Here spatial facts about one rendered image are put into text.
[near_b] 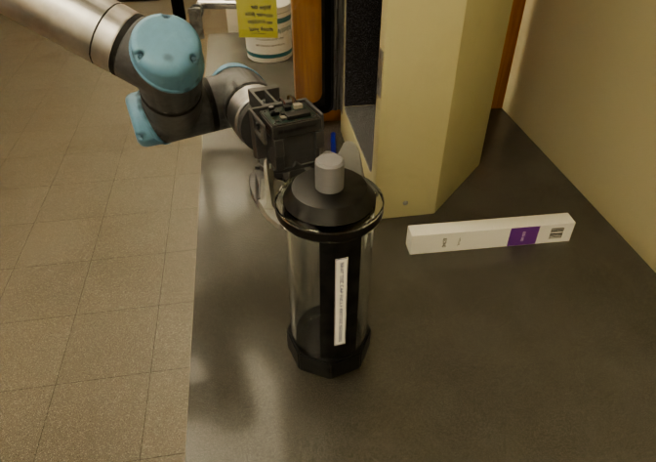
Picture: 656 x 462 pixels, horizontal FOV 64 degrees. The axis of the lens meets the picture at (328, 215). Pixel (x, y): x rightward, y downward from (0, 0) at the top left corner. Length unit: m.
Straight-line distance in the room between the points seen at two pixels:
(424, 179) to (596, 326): 0.34
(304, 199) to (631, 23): 0.69
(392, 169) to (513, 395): 0.38
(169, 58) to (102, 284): 1.77
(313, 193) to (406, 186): 0.40
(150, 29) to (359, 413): 0.49
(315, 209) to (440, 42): 0.38
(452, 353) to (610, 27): 0.63
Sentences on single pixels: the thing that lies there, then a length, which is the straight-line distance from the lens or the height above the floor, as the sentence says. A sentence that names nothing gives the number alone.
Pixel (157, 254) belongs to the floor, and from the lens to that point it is 2.36.
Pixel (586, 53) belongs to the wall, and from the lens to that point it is 1.12.
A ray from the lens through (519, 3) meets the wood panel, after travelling 1.25.
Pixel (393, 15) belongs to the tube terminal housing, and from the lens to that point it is 0.75.
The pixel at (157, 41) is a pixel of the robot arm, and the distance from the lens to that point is 0.60.
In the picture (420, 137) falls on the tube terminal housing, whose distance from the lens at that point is 0.84.
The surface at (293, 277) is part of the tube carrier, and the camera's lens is 0.56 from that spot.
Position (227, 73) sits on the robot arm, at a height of 1.21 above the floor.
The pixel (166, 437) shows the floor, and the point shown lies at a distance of 1.79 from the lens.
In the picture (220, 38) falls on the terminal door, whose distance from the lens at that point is 1.10.
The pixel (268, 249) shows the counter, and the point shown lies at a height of 0.94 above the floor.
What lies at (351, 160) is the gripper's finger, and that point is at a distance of 0.57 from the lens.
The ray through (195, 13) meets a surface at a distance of 1.07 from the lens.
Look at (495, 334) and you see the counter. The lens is 0.77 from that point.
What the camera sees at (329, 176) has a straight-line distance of 0.49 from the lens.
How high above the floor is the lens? 1.50
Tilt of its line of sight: 38 degrees down
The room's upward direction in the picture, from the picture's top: straight up
